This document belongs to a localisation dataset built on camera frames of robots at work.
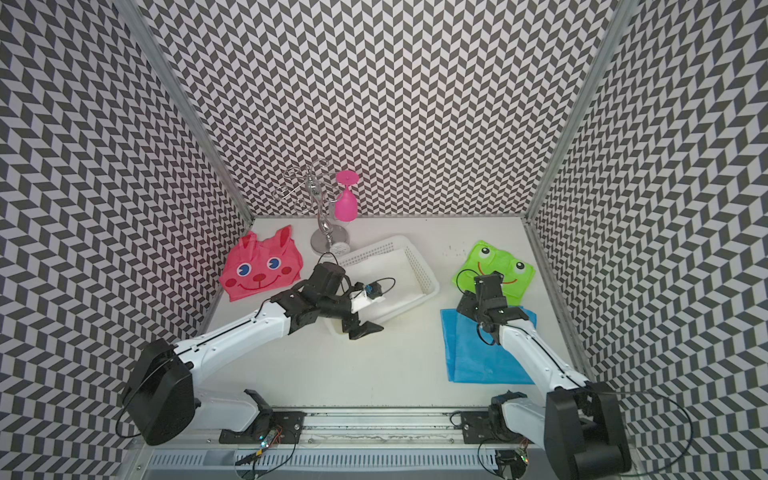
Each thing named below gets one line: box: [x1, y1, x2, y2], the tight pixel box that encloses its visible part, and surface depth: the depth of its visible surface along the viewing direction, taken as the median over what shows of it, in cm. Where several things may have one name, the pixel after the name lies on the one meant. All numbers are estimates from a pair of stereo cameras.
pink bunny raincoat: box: [219, 226, 303, 301], surface depth 105 cm
